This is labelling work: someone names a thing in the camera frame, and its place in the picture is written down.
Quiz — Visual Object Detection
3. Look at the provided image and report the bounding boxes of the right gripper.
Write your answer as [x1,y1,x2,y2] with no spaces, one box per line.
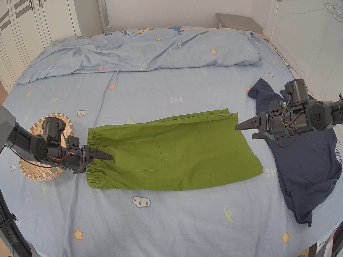
[235,112,313,140]

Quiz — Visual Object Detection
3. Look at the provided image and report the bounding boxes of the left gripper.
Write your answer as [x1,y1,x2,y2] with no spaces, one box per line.
[63,145,113,175]

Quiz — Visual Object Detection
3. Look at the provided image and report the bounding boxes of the green shorts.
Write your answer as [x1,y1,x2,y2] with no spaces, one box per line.
[86,109,264,192]

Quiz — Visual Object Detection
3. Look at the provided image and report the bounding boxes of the round woven basket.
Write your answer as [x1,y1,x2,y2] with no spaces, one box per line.
[18,113,74,183]

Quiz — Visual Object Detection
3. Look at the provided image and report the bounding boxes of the bed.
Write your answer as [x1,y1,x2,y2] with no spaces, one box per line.
[0,0,343,257]

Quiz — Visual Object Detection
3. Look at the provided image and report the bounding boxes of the dark blue T-shirt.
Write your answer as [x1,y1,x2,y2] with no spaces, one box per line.
[247,78,343,227]

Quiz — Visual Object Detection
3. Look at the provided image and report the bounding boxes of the pale blue quilt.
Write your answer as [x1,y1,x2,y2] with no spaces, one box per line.
[15,26,262,86]

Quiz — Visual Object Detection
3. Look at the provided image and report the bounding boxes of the white wardrobe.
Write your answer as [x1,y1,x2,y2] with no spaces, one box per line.
[0,0,82,88]

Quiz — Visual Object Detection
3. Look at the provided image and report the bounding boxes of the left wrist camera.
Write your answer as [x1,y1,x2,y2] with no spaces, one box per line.
[67,135,81,148]

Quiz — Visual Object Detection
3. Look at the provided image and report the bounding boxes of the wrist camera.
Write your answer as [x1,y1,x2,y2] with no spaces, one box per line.
[67,135,81,148]
[269,99,286,115]

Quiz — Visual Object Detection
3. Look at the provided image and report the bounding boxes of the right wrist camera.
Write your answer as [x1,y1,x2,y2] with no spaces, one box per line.
[269,99,286,115]

